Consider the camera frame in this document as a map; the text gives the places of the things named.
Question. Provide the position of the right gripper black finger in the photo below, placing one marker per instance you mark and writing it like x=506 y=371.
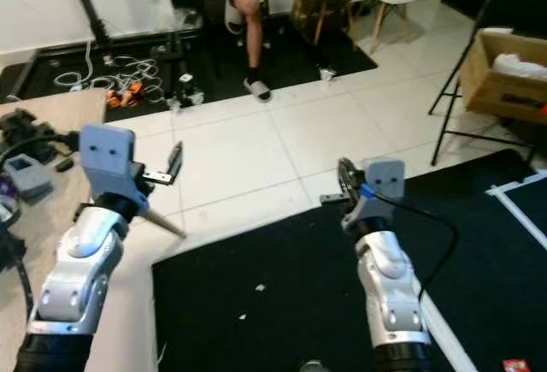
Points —
x=349 y=180

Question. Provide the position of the small black white device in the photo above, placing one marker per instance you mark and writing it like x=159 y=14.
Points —
x=188 y=91

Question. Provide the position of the orange tool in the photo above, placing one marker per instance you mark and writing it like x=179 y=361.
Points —
x=124 y=95

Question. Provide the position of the small black block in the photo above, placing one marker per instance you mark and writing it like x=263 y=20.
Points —
x=64 y=165

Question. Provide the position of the light wooden table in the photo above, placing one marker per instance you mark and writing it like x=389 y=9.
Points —
x=44 y=222

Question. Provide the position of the grey handheld device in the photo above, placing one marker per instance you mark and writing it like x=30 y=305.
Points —
x=30 y=177

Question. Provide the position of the small white paper scrap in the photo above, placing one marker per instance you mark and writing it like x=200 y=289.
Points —
x=244 y=314
x=259 y=287

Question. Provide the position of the black clamp tool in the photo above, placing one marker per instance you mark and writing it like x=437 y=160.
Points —
x=30 y=131

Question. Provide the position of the black floor mat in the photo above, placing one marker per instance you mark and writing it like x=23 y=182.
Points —
x=273 y=321
x=299 y=51

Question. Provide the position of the person with bare legs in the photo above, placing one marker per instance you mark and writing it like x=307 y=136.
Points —
x=252 y=30

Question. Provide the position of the white floor tape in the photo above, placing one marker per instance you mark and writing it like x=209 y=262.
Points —
x=517 y=209

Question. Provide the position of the small brown box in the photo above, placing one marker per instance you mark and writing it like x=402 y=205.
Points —
x=316 y=13

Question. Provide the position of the brown cardboard box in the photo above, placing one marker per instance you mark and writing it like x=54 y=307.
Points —
x=496 y=90

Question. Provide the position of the white plastic bag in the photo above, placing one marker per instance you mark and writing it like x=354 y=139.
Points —
x=521 y=66

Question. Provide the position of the red wrapper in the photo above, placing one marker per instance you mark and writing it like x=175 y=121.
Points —
x=514 y=366

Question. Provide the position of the black folding chair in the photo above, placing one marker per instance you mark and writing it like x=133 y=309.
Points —
x=513 y=4

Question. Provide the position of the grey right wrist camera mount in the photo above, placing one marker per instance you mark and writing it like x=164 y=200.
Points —
x=383 y=180

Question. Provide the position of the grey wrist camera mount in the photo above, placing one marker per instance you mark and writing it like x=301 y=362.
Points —
x=383 y=180
x=107 y=154

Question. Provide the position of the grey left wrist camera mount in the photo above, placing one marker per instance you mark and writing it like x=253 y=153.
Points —
x=107 y=154

